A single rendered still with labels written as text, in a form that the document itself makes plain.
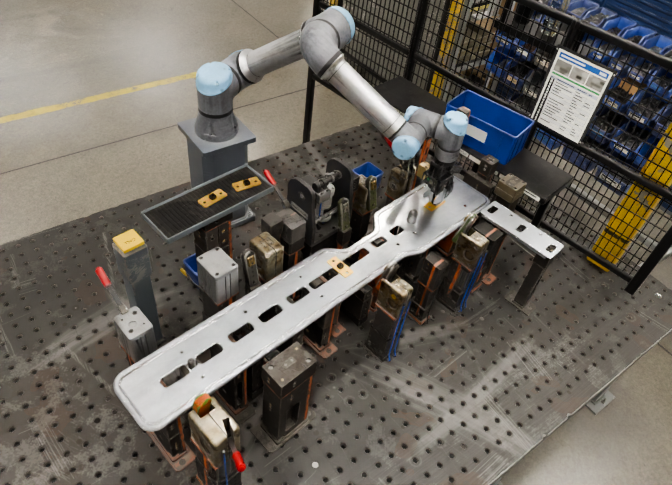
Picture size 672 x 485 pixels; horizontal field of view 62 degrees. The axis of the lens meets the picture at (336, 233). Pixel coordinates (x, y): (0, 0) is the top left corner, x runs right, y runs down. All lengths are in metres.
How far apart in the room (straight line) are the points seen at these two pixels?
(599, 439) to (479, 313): 1.02
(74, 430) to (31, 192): 2.08
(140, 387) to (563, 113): 1.69
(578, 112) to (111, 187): 2.57
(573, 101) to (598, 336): 0.85
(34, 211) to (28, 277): 1.36
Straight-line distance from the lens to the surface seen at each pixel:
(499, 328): 2.09
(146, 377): 1.50
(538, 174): 2.25
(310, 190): 1.67
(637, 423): 3.04
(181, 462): 1.71
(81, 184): 3.64
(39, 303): 2.11
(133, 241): 1.57
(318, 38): 1.66
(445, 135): 1.75
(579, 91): 2.20
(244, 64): 1.97
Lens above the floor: 2.27
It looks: 45 degrees down
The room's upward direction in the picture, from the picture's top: 9 degrees clockwise
